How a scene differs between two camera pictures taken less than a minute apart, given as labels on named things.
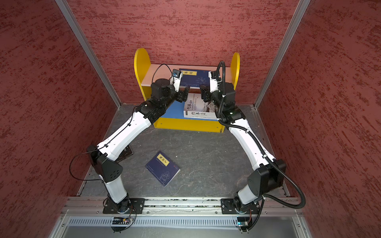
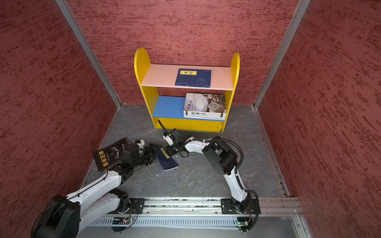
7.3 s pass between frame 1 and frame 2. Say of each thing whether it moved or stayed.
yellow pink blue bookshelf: stayed
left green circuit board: stayed
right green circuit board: stayed
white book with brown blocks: stayed
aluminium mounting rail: stayed
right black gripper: moved
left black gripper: moved
